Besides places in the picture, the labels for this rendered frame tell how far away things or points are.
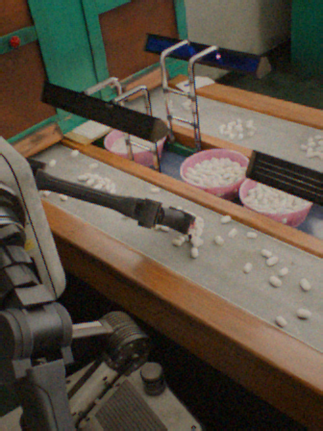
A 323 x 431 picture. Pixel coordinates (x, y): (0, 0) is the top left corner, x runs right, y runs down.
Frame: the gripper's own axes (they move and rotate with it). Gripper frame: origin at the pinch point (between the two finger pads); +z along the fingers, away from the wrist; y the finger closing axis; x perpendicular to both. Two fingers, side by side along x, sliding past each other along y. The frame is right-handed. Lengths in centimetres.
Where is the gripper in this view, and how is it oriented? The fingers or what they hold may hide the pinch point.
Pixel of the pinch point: (193, 223)
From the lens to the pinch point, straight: 181.0
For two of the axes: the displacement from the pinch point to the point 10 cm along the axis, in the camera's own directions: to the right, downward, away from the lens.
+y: -7.1, -3.4, 6.2
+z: 6.0, 1.6, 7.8
